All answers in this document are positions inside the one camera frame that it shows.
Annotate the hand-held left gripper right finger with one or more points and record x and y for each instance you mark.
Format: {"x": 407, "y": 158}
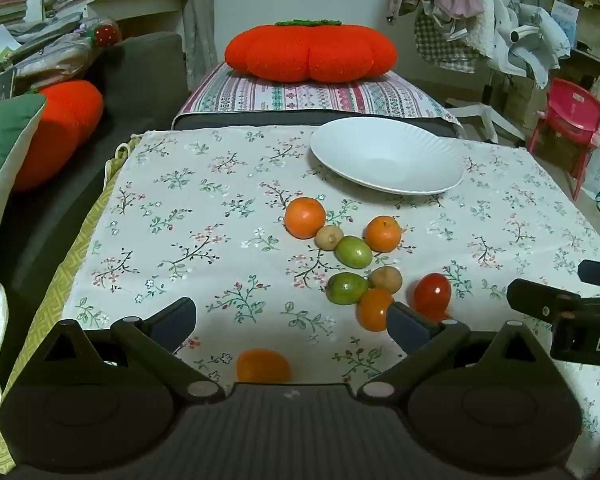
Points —
{"x": 406, "y": 327}

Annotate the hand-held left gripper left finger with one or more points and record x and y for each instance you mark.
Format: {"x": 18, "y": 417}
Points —
{"x": 172, "y": 319}

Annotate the orange tomato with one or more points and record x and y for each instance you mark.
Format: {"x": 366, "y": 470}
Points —
{"x": 262, "y": 366}
{"x": 374, "y": 310}

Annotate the red tomato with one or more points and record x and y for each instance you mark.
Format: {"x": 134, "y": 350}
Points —
{"x": 431, "y": 294}

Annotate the green lime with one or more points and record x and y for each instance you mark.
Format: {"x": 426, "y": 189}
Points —
{"x": 346, "y": 287}
{"x": 353, "y": 251}

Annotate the small mandarin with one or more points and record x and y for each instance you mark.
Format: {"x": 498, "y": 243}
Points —
{"x": 383, "y": 233}

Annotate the large mandarin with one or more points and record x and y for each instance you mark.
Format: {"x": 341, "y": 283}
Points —
{"x": 305, "y": 217}

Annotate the white ribbed plate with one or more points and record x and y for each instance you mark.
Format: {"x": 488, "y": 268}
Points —
{"x": 380, "y": 155}

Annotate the brown kiwi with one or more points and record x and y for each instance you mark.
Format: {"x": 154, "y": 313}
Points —
{"x": 328, "y": 237}
{"x": 386, "y": 280}

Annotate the floral tablecloth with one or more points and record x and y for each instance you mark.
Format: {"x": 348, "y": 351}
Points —
{"x": 205, "y": 240}

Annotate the yellow-green woven mat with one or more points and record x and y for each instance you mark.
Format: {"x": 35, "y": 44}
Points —
{"x": 45, "y": 320}

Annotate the red plastic chair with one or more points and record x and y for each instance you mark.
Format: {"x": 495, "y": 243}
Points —
{"x": 570, "y": 115}

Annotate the orange carrot plush cushion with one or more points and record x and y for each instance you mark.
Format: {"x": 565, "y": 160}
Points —
{"x": 60, "y": 130}

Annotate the dark grey sofa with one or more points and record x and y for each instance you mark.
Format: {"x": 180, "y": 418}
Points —
{"x": 145, "y": 75}

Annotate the green and cream pillow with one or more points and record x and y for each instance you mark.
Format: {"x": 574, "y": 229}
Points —
{"x": 5, "y": 135}

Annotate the striped patterned cushion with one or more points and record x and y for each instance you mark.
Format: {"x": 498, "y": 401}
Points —
{"x": 305, "y": 95}

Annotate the wooden shelf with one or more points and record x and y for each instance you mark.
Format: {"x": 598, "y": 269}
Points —
{"x": 595, "y": 20}

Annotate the strawberry plush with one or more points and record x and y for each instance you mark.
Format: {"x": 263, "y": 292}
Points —
{"x": 106, "y": 36}

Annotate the persimmon plush cushion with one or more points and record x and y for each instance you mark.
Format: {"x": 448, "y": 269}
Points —
{"x": 310, "y": 52}

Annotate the grey curtain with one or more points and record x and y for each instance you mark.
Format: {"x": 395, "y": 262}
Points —
{"x": 197, "y": 20}

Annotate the pile of papers and bags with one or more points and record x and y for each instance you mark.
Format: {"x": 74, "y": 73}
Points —
{"x": 45, "y": 45}

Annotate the pile of clothes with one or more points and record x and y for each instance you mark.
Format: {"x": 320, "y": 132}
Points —
{"x": 445, "y": 0}

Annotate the white bookshelf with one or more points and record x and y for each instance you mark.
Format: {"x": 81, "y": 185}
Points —
{"x": 140, "y": 7}

